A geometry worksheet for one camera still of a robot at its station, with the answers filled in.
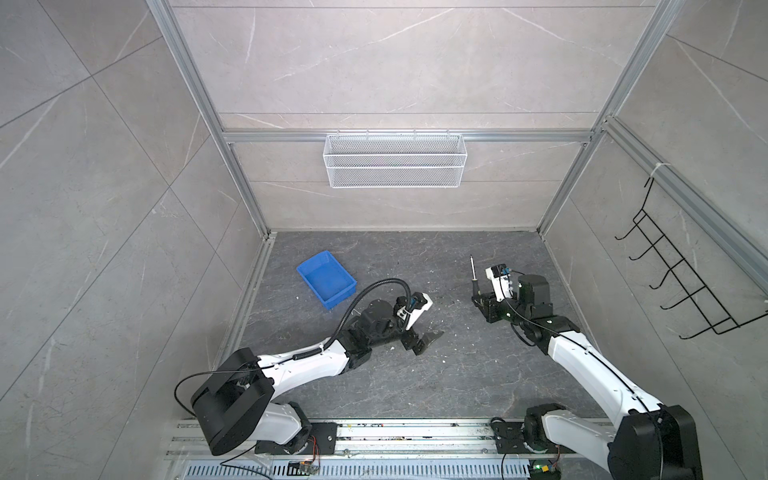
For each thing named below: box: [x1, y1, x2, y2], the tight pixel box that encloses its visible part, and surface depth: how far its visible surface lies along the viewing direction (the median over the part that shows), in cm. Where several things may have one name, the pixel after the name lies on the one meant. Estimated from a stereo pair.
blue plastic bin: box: [296, 250, 357, 310], surface depth 108 cm
